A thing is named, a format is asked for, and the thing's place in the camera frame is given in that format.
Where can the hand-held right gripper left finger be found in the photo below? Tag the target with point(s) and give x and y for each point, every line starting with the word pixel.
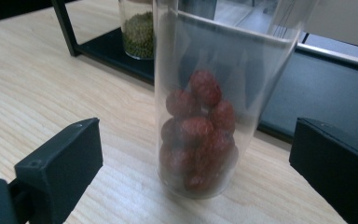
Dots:
pixel 62 168

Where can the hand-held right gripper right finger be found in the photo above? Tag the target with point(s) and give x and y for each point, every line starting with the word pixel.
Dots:
pixel 338 168

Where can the black metal shelf rack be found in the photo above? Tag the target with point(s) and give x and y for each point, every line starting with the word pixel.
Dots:
pixel 317 93

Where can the glass jar of red dates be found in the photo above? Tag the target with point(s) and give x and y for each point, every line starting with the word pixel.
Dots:
pixel 199 140

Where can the glass jar of green beans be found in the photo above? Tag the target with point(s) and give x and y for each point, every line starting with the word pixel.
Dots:
pixel 138 34

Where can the beige cabinet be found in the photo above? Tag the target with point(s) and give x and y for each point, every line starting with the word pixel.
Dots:
pixel 341 21

